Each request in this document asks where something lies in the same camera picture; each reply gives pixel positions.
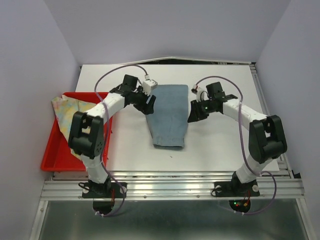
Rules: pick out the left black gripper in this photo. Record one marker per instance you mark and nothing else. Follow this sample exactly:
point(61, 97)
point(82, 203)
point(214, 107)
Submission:
point(150, 107)

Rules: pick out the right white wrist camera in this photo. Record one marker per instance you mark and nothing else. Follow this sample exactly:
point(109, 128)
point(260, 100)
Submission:
point(199, 92)

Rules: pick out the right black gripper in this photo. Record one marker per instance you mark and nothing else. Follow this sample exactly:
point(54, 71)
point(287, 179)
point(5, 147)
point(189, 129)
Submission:
point(195, 115)

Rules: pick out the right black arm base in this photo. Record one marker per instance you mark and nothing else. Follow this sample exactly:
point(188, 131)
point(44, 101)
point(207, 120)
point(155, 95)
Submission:
point(240, 193)

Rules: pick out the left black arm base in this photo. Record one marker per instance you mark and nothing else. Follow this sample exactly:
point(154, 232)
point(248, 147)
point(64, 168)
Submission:
point(108, 198)

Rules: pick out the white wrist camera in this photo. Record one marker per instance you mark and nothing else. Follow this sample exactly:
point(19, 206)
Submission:
point(199, 92)
point(148, 85)

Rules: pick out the blue denim skirt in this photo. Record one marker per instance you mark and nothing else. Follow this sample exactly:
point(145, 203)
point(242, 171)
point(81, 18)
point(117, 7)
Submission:
point(168, 124)

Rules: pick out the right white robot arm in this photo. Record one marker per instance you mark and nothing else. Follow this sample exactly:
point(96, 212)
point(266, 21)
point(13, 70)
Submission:
point(266, 136)

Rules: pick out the aluminium frame rail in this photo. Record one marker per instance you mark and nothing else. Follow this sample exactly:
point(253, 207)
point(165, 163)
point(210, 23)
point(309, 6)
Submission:
point(161, 185)

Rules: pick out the floral pastel skirt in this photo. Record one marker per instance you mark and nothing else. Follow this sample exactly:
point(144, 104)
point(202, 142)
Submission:
point(64, 108)

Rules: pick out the red plastic tray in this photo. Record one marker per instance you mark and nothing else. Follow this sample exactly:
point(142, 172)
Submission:
point(57, 156)

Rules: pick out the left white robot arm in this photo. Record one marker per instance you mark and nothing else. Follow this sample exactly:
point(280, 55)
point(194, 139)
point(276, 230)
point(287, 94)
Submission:
point(87, 132)

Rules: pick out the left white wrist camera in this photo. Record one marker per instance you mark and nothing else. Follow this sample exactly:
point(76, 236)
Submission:
point(148, 85)

